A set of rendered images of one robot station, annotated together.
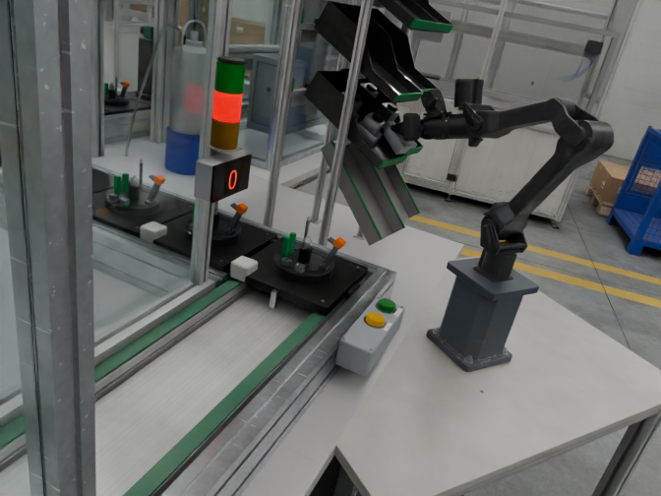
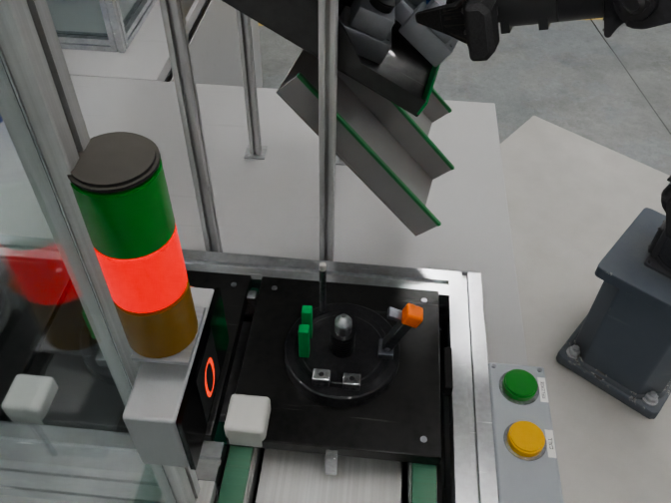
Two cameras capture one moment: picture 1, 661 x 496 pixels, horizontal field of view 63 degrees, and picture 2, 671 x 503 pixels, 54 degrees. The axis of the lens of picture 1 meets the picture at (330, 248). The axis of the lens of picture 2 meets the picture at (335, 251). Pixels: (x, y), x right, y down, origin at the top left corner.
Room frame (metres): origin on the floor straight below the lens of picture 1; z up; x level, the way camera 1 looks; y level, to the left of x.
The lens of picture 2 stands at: (0.67, 0.19, 1.64)
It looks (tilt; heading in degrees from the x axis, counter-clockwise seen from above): 46 degrees down; 344
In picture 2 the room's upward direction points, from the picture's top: 1 degrees clockwise
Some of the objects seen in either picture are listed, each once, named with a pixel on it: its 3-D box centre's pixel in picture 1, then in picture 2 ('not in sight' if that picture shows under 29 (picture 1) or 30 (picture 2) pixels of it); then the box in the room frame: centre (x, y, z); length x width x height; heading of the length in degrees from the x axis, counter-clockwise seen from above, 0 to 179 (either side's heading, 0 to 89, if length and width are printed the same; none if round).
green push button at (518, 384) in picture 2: (386, 306); (518, 386); (1.02, -0.14, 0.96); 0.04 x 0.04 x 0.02
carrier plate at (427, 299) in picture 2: (302, 272); (341, 360); (1.11, 0.05, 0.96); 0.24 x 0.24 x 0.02; 70
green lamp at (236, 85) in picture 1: (229, 77); (124, 200); (0.97, 0.23, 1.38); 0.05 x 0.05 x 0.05
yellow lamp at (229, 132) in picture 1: (224, 133); (156, 308); (0.97, 0.23, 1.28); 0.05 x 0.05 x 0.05
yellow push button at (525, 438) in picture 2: (375, 321); (525, 440); (0.95, -0.12, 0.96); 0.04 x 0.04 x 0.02
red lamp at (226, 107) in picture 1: (227, 105); (142, 258); (0.97, 0.23, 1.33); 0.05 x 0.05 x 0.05
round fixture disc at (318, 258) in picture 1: (303, 264); (341, 351); (1.11, 0.05, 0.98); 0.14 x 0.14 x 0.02
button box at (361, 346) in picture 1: (372, 333); (519, 453); (0.95, -0.12, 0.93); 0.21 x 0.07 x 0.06; 160
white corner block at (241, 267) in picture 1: (243, 269); (248, 420); (1.05, 0.18, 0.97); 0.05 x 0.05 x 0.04; 70
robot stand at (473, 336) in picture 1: (479, 312); (649, 313); (1.08, -0.36, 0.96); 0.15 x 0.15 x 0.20; 34
